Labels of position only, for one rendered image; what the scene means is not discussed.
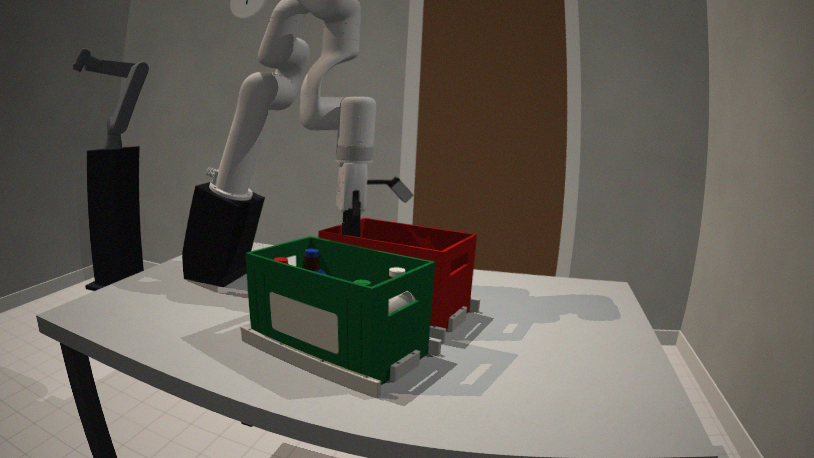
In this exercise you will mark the white bottle with grey label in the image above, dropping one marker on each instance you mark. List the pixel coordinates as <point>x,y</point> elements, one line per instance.
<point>401,299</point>

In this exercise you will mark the green plastic crate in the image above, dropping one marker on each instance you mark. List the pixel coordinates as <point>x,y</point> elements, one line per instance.
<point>337,320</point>

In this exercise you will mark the red plastic crate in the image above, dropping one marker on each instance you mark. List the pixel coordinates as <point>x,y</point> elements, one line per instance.
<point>451,291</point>

